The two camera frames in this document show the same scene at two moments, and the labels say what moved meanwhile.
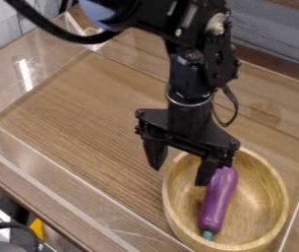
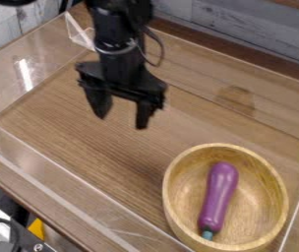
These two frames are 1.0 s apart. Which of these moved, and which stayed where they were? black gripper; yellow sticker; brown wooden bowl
Moved: black gripper
Stayed: brown wooden bowl; yellow sticker
